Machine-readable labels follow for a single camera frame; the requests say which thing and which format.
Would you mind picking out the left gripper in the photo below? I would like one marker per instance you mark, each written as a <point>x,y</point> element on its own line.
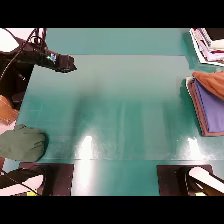
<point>65,63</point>

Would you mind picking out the heap of clothes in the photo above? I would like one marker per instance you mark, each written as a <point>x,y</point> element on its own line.
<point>208,46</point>

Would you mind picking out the brown garment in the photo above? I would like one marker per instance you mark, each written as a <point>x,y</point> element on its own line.
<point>197,106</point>

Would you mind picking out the dark green garment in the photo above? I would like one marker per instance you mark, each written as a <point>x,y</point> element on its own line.
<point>21,143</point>

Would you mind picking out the orange garment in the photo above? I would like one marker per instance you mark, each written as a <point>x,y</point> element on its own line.
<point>213,83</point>

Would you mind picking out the purple garment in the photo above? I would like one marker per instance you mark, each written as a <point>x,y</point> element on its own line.
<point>211,110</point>

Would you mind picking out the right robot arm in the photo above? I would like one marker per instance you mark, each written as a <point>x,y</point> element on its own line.
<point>200,180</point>

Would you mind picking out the tan garment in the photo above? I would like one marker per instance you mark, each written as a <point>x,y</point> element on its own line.
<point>6,111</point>

